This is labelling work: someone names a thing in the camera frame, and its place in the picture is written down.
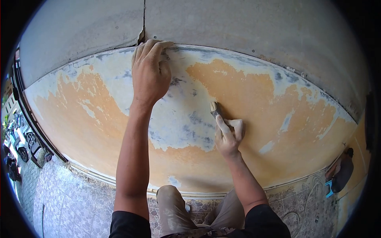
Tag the black motorbike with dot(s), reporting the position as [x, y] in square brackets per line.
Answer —
[12, 169]

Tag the person's left ring finger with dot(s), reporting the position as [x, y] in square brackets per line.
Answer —
[140, 51]

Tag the person's right index finger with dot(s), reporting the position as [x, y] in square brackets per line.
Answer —
[221, 126]

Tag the person's legs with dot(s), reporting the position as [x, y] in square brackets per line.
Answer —
[172, 208]

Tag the person's right thumb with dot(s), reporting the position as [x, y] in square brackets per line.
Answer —
[238, 127]

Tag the person's left little finger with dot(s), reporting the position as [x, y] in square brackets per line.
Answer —
[134, 56]

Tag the person's right hand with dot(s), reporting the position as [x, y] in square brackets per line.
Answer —
[227, 139]

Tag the person's body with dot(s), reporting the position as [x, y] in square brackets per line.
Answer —
[131, 226]

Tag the person's left hand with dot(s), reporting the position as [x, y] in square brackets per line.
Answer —
[148, 80]

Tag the white scooter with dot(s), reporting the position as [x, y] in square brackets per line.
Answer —
[18, 139]

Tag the person's left index finger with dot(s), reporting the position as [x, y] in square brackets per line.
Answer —
[160, 50]

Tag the metal paint scraper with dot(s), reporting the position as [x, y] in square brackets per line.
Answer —
[215, 109]

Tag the black folding gate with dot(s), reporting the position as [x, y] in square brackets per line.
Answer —
[28, 119]

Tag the person's left thumb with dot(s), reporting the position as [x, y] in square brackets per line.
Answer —
[165, 68]

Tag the person's left middle finger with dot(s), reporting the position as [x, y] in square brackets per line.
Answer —
[150, 47]

